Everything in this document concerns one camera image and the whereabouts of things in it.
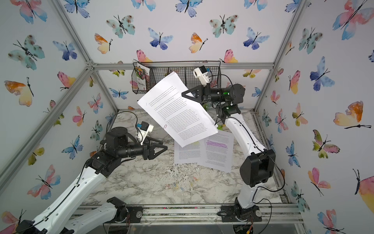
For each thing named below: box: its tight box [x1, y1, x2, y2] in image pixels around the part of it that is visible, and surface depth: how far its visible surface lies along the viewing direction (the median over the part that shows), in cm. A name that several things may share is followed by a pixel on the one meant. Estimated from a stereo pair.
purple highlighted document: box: [198, 130, 234, 173], surface depth 98 cm
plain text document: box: [137, 71, 219, 148], surface depth 61 cm
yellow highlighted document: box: [174, 137, 206, 165], surface depth 98 cm
